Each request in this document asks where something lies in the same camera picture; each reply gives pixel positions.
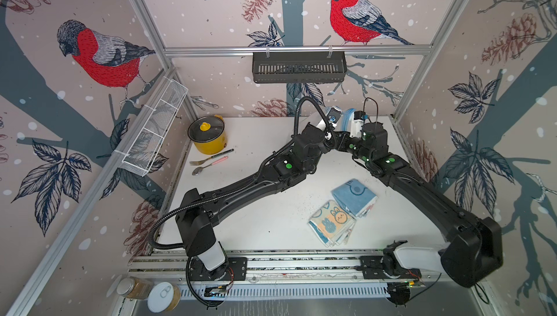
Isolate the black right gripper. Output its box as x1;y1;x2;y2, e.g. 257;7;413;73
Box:
334;129;375;165

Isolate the clear vacuum bag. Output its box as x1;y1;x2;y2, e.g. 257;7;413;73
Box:
308;107;355;140

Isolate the blue towel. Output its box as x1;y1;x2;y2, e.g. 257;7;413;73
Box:
332;179;378;217

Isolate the bunny print towel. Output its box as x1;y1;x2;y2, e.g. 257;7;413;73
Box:
308;200;356;247

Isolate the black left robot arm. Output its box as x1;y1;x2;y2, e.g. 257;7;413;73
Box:
176;123;337;273

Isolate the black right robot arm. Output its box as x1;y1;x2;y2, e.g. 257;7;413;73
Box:
335;123;503;288

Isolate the yellow electric pot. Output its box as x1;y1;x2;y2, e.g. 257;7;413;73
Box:
190;115;227;155

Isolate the glass lid yellow knob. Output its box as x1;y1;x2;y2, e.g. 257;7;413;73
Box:
188;116;225;143

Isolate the tin can white lid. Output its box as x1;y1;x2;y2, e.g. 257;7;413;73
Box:
147;282;181;313

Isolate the glass jar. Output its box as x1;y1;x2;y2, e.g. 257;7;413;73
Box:
116;277;154;300

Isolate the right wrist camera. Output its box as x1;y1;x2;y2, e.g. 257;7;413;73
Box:
350;111;367;138

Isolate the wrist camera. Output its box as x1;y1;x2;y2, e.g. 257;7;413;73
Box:
326;106;343;127
350;111;367;138

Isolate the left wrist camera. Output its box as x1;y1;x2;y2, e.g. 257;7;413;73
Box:
326;106;343;127

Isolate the black hanging wire basket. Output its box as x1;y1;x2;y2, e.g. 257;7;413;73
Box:
252;51;348;84

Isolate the pink handled spoon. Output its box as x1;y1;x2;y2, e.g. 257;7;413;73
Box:
191;156;229;176

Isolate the green handled fork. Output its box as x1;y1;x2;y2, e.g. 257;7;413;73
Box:
189;149;234;166

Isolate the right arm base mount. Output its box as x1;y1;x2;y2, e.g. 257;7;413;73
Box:
358;241;422;281

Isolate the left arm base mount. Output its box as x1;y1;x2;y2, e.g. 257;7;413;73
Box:
187;257;247;282

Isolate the white wire mesh shelf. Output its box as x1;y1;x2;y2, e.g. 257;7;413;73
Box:
119;77;188;177

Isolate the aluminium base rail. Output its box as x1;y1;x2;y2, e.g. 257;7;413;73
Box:
129;249;453;284

